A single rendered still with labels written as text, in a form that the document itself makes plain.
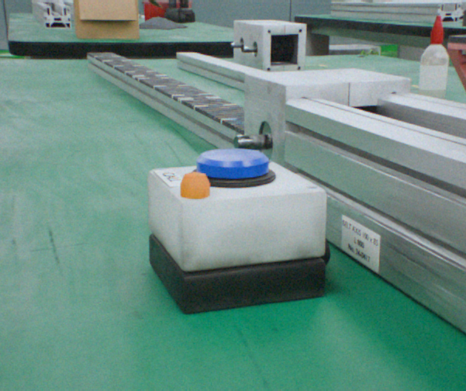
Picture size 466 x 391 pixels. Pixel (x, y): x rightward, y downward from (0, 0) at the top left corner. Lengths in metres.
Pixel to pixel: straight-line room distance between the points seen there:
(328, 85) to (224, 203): 0.21
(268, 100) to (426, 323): 0.25
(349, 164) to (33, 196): 0.28
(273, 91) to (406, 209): 0.20
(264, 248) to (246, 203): 0.03
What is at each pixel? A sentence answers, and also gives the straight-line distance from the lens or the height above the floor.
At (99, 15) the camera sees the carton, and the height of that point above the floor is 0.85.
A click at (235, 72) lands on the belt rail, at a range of 1.36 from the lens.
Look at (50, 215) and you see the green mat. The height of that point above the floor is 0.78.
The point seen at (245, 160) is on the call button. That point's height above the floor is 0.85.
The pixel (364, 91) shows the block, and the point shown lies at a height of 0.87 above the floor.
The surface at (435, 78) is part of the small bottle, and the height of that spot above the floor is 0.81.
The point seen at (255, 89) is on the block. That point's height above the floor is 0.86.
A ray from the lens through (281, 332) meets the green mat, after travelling 0.39.
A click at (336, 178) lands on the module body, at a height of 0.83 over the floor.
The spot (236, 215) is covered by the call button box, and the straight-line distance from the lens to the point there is 0.39.
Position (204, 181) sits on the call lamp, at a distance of 0.39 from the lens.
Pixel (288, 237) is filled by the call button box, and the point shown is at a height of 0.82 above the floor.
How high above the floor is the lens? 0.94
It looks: 15 degrees down
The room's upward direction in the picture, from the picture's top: straight up
